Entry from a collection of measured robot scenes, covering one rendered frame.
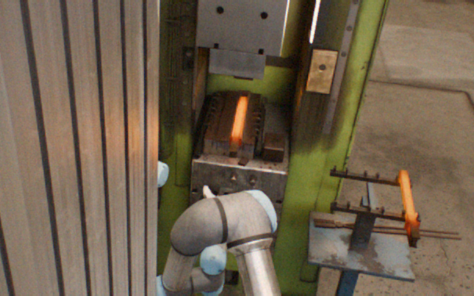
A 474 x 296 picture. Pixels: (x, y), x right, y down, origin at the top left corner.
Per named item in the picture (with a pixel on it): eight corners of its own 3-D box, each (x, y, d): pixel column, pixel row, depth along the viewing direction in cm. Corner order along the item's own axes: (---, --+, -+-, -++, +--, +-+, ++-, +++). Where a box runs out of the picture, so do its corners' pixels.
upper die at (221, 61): (262, 79, 195) (265, 55, 189) (208, 72, 195) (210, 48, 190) (269, 36, 229) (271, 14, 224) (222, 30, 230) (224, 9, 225)
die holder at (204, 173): (273, 255, 233) (288, 173, 209) (186, 243, 235) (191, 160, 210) (278, 178, 280) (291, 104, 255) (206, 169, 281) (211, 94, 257)
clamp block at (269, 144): (282, 163, 214) (284, 149, 210) (261, 160, 214) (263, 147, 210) (283, 147, 224) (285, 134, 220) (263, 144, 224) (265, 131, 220)
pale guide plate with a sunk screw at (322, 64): (328, 94, 208) (338, 53, 199) (305, 91, 209) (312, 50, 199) (328, 91, 210) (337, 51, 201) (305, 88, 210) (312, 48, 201)
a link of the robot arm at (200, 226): (180, 240, 121) (157, 314, 160) (226, 230, 125) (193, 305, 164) (168, 196, 127) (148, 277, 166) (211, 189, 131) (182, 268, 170)
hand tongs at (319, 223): (457, 233, 225) (459, 231, 224) (461, 240, 221) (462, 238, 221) (313, 220, 223) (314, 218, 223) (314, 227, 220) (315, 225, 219)
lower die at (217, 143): (252, 159, 214) (255, 142, 209) (203, 153, 215) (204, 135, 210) (259, 108, 249) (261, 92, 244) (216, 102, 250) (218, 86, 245)
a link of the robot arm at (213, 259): (197, 276, 159) (199, 254, 154) (203, 249, 168) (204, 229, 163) (224, 279, 158) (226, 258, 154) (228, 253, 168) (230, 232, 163)
